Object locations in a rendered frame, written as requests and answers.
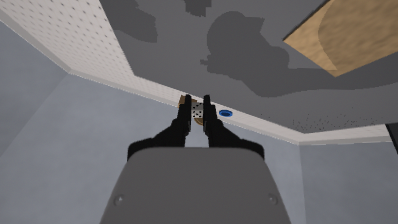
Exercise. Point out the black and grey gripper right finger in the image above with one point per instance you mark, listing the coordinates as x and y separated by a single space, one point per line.
221 136

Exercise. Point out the white die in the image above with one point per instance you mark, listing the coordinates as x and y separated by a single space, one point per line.
197 110

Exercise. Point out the tan square mat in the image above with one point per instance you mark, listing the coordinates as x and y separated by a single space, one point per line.
343 35

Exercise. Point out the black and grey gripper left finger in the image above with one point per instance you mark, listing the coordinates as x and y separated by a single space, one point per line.
171 136

